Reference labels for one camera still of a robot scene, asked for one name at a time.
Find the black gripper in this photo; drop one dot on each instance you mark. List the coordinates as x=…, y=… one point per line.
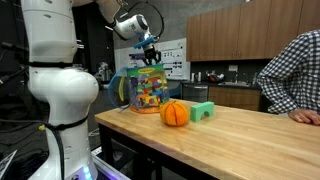
x=151, y=55

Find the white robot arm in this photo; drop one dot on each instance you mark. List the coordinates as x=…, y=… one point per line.
x=50, y=30

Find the clear bag of foam blocks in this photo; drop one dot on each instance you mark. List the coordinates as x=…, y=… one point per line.
x=141, y=89

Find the person's bare hand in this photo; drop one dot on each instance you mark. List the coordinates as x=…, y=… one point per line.
x=305, y=116

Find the whiteboard with posters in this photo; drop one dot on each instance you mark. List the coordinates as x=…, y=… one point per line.
x=173, y=57

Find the stainless steel dishwasher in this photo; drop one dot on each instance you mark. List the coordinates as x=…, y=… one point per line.
x=196, y=93

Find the orange plush basketball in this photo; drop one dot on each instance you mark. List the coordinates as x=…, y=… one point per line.
x=174, y=113

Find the green foam arch block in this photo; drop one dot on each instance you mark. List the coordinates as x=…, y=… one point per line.
x=200, y=109

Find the kitchen sink with faucet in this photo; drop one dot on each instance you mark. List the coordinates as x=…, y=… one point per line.
x=236, y=82

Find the wooden lower cabinets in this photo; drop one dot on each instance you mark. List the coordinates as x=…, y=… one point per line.
x=248, y=99

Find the wooden cabinets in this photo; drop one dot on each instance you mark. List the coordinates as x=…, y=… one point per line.
x=257, y=29
x=248, y=99

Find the wooden upper cabinets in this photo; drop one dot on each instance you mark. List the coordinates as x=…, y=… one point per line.
x=257, y=29

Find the person in checkered shirt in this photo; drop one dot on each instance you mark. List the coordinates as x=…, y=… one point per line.
x=291, y=80

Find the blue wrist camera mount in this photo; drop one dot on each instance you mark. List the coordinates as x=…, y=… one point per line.
x=147, y=41

